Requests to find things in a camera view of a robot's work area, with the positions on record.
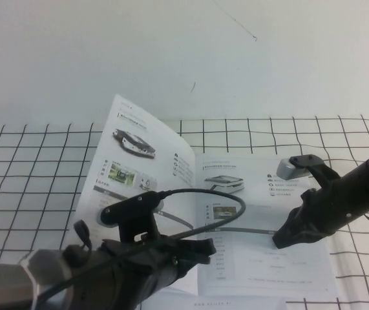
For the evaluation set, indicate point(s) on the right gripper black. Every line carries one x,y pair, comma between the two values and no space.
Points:
326,213

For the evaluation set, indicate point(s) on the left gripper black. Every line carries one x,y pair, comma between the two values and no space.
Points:
158,258

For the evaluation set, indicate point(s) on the white product manual book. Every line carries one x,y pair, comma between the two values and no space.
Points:
252,264

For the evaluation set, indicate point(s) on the left silver black Piper arm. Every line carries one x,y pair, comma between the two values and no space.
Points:
16,281

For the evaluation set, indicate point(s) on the white booklet with web address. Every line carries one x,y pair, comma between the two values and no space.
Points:
236,304

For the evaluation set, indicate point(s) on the white black-grid checkered tablecloth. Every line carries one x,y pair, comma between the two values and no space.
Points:
358,274

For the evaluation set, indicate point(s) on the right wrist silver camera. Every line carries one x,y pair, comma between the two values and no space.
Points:
289,171

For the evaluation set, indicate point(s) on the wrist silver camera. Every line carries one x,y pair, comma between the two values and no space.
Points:
106,223
289,171

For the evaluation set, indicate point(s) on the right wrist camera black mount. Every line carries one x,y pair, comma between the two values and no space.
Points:
320,171

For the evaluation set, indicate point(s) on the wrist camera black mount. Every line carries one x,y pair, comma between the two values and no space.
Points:
135,206
320,171

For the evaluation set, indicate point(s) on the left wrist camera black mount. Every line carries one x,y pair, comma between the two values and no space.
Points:
135,206

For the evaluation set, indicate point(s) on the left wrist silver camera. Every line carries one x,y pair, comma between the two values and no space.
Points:
106,223

